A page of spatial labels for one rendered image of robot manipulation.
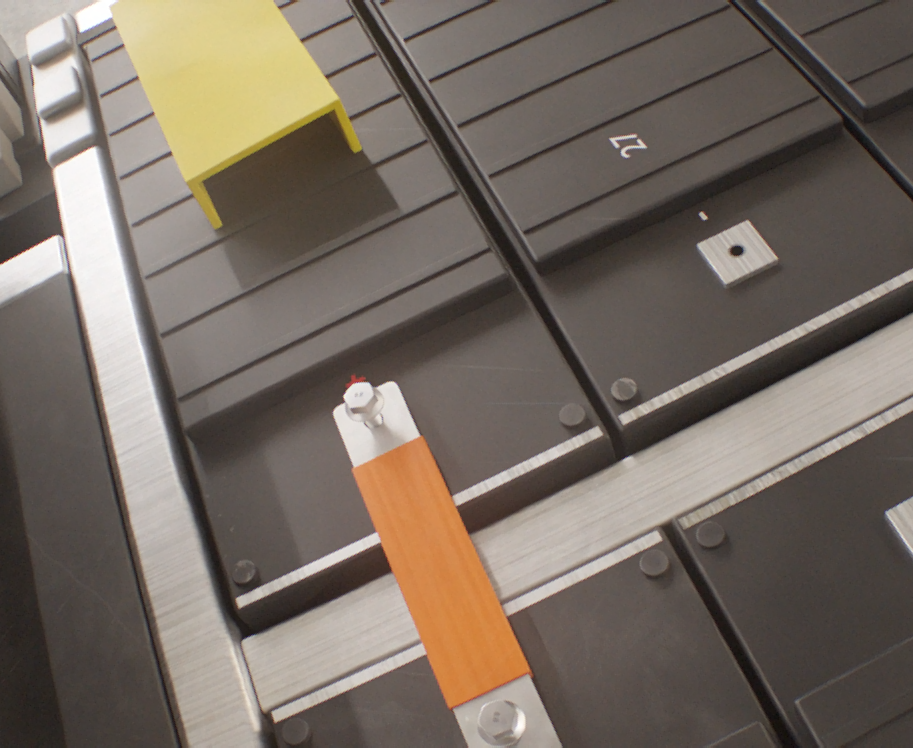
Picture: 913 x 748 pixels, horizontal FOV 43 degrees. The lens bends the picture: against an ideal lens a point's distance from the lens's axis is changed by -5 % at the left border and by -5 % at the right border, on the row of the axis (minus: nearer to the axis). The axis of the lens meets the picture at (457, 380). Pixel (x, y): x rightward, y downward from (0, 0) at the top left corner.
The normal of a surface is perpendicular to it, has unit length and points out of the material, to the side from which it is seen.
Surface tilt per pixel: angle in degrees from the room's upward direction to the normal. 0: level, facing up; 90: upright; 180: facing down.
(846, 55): 0
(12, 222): 90
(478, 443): 0
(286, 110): 0
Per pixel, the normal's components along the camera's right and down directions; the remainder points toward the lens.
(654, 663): -0.26, -0.56
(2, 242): 0.35, 0.71
